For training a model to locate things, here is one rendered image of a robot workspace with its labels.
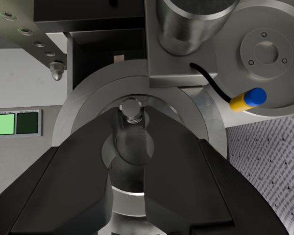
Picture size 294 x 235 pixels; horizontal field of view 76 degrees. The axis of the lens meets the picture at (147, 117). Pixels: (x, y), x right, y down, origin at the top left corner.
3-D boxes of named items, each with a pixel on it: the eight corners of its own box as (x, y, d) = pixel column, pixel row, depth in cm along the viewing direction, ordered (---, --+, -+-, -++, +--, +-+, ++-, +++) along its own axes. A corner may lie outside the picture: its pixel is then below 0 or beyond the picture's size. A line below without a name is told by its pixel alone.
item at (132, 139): (93, 203, 13) (81, 100, 14) (100, 196, 15) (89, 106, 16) (198, 187, 13) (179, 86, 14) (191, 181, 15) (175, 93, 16)
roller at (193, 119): (202, 71, 16) (216, 212, 15) (168, 114, 42) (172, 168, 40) (68, 78, 16) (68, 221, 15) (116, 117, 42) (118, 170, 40)
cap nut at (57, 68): (60, 61, 49) (60, 78, 48) (66, 66, 53) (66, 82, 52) (46, 62, 49) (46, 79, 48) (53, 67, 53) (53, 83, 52)
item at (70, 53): (72, -81, 19) (72, 95, 17) (113, 41, 43) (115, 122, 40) (67, -81, 19) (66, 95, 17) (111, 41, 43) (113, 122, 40)
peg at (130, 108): (122, 122, 11) (116, 100, 11) (127, 126, 14) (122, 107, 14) (144, 116, 11) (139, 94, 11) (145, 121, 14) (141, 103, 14)
